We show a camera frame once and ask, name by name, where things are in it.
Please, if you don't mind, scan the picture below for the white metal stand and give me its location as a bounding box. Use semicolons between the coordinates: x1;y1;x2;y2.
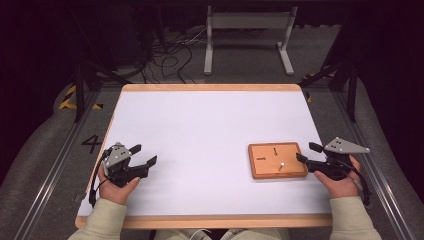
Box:
203;5;299;77

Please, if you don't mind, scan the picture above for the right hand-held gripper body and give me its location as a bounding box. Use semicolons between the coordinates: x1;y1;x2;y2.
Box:
305;136;371;182

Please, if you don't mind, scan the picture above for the wooden picture frame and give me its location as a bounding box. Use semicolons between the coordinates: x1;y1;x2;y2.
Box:
247;141;309;180

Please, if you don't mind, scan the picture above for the yellow black hazard tape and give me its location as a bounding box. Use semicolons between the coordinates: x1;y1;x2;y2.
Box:
58;84;104;111
303;71;336;104

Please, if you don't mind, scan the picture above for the person's right hand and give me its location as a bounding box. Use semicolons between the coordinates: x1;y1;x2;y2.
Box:
313;154;363;200

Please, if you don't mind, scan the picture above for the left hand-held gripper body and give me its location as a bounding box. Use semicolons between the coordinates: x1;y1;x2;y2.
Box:
101;142;150;188

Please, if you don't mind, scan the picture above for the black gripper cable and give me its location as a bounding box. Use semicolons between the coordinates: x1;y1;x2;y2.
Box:
336;156;372;207
88;149;111;208

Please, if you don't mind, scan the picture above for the black metal stand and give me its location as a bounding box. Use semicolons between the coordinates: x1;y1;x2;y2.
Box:
70;59;132;124
299;60;360;123

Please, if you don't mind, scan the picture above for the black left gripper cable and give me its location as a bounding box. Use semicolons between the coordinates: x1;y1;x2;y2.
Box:
88;149;111;208

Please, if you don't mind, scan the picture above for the aluminium floor rail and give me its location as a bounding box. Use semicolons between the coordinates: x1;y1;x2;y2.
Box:
332;91;416;240
12;91;102;240

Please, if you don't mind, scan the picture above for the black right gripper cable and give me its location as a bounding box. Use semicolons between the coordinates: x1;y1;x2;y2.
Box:
336;156;372;207

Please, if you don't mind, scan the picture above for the person's left hand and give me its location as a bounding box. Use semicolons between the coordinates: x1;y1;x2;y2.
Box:
97;176;143;205

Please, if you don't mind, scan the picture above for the tangle of black floor cables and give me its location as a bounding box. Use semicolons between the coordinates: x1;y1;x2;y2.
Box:
139;28;208;85

